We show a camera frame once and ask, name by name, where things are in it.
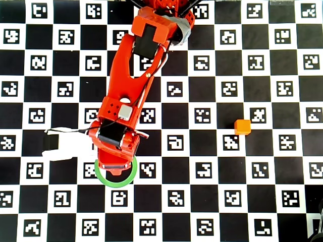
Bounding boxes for white square block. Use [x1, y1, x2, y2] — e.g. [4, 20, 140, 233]
[118, 104, 133, 119]

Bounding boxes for thin black camera cable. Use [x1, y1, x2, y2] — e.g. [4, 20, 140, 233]
[44, 118, 122, 134]

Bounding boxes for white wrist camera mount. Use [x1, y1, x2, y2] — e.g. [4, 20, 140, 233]
[41, 127, 98, 162]

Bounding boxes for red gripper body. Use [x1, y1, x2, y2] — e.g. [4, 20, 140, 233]
[88, 120, 149, 162]

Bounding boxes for orange cube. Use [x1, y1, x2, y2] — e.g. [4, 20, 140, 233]
[234, 119, 252, 136]

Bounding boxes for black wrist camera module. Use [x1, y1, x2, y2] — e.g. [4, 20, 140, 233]
[42, 133, 60, 152]

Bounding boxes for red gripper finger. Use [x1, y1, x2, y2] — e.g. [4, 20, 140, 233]
[95, 150, 132, 177]

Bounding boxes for grey tape wrap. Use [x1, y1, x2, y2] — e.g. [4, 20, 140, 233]
[165, 15, 192, 46]

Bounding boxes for arm wire bundle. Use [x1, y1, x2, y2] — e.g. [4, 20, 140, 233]
[131, 42, 172, 109]

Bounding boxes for green flat ring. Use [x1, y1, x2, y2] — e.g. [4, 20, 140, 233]
[94, 156, 138, 189]

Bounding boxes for checkerboard marker mat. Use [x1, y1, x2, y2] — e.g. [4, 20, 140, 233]
[0, 0, 323, 242]

